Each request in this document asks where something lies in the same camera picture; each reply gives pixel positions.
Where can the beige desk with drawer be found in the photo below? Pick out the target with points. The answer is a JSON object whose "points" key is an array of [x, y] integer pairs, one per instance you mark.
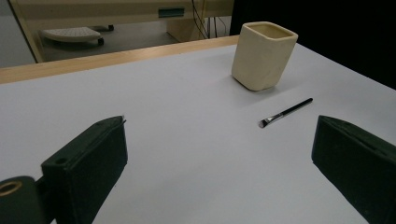
{"points": [[102, 9]]}

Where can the black makeup brush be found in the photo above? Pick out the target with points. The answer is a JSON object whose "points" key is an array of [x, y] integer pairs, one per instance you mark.
{"points": [[285, 113]]}

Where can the white wheeled footrest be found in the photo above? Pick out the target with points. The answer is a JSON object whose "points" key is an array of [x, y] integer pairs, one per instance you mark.
{"points": [[72, 33]]}

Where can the cream ceramic square cup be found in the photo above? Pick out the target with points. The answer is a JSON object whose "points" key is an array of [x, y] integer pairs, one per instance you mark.
{"points": [[261, 59]]}

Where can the black curtain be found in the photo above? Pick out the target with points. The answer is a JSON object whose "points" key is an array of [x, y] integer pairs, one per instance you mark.
{"points": [[336, 31]]}

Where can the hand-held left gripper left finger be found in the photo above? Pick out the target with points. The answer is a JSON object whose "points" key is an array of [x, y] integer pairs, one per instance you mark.
{"points": [[90, 165]]}

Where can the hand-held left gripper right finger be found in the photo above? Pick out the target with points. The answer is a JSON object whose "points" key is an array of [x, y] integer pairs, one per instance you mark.
{"points": [[355, 161]]}

